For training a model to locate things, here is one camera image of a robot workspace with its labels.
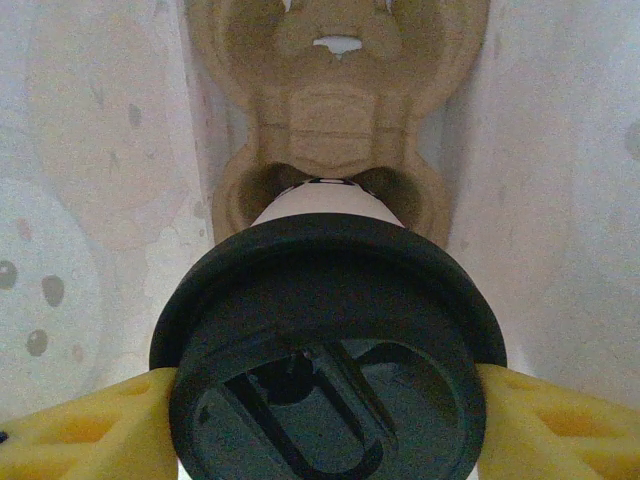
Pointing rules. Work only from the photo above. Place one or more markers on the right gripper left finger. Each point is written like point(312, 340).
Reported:
point(85, 440)

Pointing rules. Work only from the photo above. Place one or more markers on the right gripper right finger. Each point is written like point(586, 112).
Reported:
point(560, 435)

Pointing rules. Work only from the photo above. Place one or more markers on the black plastic cup lid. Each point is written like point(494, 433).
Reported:
point(325, 300)

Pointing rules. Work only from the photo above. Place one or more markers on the white paper cup black print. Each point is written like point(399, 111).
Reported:
point(325, 205)

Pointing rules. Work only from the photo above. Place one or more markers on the brown pulp cup carrier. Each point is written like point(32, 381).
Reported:
point(330, 115)

